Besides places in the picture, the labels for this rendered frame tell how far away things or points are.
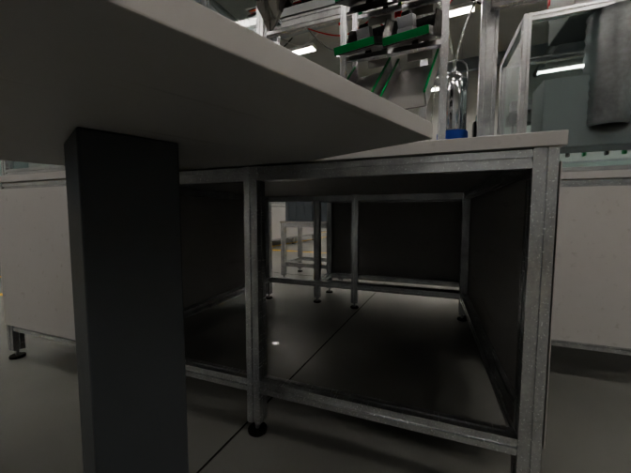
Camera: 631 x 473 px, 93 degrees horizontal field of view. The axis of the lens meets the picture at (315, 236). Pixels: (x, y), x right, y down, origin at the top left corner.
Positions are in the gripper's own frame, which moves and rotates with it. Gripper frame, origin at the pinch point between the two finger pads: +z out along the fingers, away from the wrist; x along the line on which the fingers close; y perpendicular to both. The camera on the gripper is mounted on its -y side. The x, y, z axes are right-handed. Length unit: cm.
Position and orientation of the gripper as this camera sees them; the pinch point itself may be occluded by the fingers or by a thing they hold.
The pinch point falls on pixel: (271, 27)
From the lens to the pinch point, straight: 107.1
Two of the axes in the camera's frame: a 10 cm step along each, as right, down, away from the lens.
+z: 0.0, 10.0, 0.7
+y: -3.5, 0.7, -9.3
